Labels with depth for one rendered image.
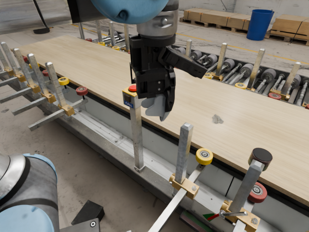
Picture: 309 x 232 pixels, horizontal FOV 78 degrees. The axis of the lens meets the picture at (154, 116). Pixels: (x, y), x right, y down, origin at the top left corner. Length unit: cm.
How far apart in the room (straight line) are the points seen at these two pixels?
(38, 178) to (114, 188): 146
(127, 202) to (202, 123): 104
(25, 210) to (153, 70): 35
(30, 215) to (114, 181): 157
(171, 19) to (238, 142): 84
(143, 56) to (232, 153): 76
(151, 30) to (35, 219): 38
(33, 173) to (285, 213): 101
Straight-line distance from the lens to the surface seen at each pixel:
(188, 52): 188
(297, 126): 136
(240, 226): 88
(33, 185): 50
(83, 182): 204
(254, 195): 91
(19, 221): 44
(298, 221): 114
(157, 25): 35
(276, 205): 110
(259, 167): 67
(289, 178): 104
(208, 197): 118
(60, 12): 19
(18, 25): 20
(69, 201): 198
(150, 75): 38
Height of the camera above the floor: 162
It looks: 38 degrees down
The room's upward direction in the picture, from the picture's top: straight up
